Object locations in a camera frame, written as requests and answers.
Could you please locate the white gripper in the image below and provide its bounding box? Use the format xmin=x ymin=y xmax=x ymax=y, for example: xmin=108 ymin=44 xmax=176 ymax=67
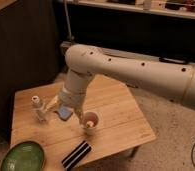
xmin=45 ymin=86 xmax=86 ymax=124

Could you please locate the clear plastic bottle white cap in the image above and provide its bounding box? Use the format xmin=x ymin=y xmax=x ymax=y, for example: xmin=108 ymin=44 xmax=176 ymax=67
xmin=31 ymin=95 xmax=47 ymax=122

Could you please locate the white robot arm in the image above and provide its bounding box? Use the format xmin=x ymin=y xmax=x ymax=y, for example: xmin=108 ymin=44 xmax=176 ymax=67
xmin=46 ymin=44 xmax=195 ymax=122

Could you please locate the blue sponge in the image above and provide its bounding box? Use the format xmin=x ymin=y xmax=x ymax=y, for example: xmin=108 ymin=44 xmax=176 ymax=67
xmin=56 ymin=106 xmax=73 ymax=121

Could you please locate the pink paper cup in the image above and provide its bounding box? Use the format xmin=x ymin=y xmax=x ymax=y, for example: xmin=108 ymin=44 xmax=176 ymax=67
xmin=82 ymin=112 xmax=99 ymax=135

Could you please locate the wooden low table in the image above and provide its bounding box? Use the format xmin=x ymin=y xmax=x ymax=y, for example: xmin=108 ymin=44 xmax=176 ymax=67
xmin=11 ymin=76 xmax=156 ymax=171

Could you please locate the green round plate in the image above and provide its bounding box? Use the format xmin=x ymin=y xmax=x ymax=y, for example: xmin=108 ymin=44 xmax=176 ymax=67
xmin=0 ymin=141 xmax=45 ymax=171

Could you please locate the metal pole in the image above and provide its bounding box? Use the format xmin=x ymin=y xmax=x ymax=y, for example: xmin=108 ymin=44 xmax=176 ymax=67
xmin=63 ymin=0 xmax=74 ymax=43

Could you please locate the cluttered shelf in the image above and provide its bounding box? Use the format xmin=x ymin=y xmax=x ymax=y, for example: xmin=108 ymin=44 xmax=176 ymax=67
xmin=59 ymin=0 xmax=195 ymax=19

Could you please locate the long case black handle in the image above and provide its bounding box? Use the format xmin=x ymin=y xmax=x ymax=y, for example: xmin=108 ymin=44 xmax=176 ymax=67
xmin=60 ymin=42 xmax=195 ymax=77

